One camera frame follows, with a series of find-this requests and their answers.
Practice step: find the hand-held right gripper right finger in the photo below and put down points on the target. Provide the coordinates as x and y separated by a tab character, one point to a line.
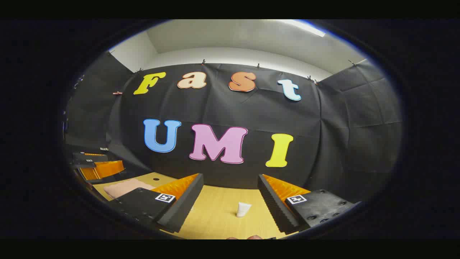
273	205

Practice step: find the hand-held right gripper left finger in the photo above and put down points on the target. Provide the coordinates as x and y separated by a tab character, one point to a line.
187	205

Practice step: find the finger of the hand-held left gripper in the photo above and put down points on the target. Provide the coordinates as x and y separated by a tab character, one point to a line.
90	158
104	169

